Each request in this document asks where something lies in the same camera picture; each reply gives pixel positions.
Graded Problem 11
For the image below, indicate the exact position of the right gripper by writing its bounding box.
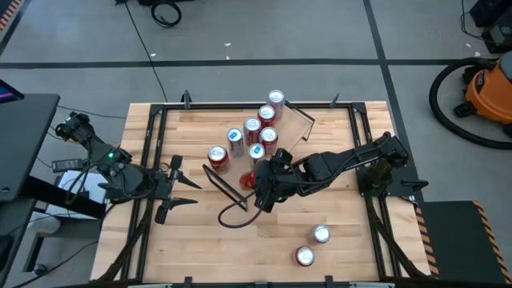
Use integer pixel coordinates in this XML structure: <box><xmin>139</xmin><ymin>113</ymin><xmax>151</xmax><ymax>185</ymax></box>
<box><xmin>249</xmin><ymin>158</ymin><xmax>290</xmax><ymax>214</ymax></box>

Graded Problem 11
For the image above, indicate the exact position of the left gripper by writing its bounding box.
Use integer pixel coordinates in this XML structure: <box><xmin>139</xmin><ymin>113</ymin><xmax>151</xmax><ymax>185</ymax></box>
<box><xmin>150</xmin><ymin>154</ymin><xmax>203</xmax><ymax>226</ymax></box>

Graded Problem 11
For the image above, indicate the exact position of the red Coca-Cola can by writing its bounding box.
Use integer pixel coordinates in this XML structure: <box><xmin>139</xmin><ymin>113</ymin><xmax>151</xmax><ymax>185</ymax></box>
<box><xmin>242</xmin><ymin>116</ymin><xmax>263</xmax><ymax>147</ymax></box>
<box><xmin>238</xmin><ymin>169</ymin><xmax>259</xmax><ymax>192</ymax></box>
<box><xmin>258</xmin><ymin>126</ymin><xmax>280</xmax><ymax>157</ymax></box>

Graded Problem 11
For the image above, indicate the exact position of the silver blue Red Bull can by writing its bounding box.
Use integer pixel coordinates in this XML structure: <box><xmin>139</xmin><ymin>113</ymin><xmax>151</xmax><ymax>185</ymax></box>
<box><xmin>247</xmin><ymin>142</ymin><xmax>266</xmax><ymax>169</ymax></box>
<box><xmin>226</xmin><ymin>126</ymin><xmax>246</xmax><ymax>159</ymax></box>

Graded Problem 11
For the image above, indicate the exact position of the silver Diet Coke can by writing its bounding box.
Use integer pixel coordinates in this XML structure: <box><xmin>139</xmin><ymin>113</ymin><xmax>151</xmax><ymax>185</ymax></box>
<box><xmin>310</xmin><ymin>223</ymin><xmax>332</xmax><ymax>246</ymax></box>
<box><xmin>266</xmin><ymin>89</ymin><xmax>286</xmax><ymax>121</ymax></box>

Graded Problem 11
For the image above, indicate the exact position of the red Coke Zero Sugar can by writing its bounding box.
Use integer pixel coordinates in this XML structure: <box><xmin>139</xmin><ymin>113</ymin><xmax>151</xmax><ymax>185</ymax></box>
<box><xmin>294</xmin><ymin>245</ymin><xmax>316</xmax><ymax>268</ymax></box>

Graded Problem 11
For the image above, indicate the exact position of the white box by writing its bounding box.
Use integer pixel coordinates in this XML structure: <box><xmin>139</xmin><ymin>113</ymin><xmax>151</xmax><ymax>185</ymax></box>
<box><xmin>44</xmin><ymin>170</ymin><xmax>111</xmax><ymax>220</ymax></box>

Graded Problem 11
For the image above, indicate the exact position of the black power adapter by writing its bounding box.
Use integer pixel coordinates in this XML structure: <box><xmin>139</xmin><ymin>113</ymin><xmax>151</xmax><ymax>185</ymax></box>
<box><xmin>51</xmin><ymin>158</ymin><xmax>85</xmax><ymax>173</ymax></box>

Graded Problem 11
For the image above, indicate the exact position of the black desk support bar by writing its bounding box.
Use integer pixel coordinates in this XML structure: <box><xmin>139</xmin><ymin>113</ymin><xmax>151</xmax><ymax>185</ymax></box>
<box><xmin>22</xmin><ymin>174</ymin><xmax>108</xmax><ymax>220</ymax></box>

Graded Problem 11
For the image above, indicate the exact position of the black desk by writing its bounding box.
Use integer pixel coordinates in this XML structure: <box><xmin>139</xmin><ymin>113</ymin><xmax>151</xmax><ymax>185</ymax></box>
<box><xmin>0</xmin><ymin>93</ymin><xmax>61</xmax><ymax>203</ymax></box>

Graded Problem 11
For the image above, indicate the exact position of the computer monitor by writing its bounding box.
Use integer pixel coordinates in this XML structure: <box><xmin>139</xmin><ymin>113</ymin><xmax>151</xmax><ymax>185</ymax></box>
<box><xmin>0</xmin><ymin>78</ymin><xmax>25</xmax><ymax>104</ymax></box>

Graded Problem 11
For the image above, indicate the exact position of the black platform with hazard stripes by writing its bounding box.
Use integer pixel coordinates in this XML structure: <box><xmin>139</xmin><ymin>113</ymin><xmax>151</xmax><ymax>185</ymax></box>
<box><xmin>414</xmin><ymin>199</ymin><xmax>512</xmax><ymax>286</ymax></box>

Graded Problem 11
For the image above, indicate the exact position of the orange vacuum cleaner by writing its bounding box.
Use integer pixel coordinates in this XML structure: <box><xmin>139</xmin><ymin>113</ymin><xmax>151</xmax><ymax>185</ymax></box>
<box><xmin>454</xmin><ymin>50</ymin><xmax>512</xmax><ymax>136</ymax></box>

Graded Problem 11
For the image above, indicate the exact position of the dark mat with hazard stripes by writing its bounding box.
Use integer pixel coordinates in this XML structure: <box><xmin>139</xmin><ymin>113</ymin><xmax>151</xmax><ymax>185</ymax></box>
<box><xmin>0</xmin><ymin>0</ymin><xmax>24</xmax><ymax>32</ymax></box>

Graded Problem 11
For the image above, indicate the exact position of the black equipment case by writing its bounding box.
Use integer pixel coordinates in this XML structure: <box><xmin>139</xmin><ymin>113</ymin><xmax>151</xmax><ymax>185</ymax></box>
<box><xmin>468</xmin><ymin>0</ymin><xmax>512</xmax><ymax>55</ymax></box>

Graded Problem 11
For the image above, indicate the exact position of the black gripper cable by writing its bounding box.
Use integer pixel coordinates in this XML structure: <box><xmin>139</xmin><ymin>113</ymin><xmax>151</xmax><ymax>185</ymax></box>
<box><xmin>218</xmin><ymin>190</ymin><xmax>267</xmax><ymax>230</ymax></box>

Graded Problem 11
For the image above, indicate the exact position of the black cable bundle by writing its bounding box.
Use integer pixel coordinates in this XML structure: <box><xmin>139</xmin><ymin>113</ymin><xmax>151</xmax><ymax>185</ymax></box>
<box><xmin>95</xmin><ymin>198</ymin><xmax>155</xmax><ymax>283</ymax></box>
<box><xmin>366</xmin><ymin>199</ymin><xmax>429</xmax><ymax>279</ymax></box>

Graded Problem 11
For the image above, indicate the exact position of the thin black cable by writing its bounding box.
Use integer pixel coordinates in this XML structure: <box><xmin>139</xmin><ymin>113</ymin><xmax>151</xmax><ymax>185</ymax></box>
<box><xmin>55</xmin><ymin>104</ymin><xmax>128</xmax><ymax>120</ymax></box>

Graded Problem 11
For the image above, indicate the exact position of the long black floor cable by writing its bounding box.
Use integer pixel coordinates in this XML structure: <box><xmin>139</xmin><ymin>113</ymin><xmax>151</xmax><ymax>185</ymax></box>
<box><xmin>122</xmin><ymin>0</ymin><xmax>169</xmax><ymax>103</ymax></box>

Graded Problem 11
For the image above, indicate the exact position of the coiled black cable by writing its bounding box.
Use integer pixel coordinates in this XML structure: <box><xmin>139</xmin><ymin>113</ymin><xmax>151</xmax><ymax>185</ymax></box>
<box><xmin>150</xmin><ymin>0</ymin><xmax>183</xmax><ymax>29</ymax></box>

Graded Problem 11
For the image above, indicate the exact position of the orange shop vacuum with hose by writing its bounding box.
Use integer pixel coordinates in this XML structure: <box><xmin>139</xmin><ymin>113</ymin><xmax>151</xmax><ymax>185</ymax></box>
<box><xmin>429</xmin><ymin>57</ymin><xmax>512</xmax><ymax>151</ymax></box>

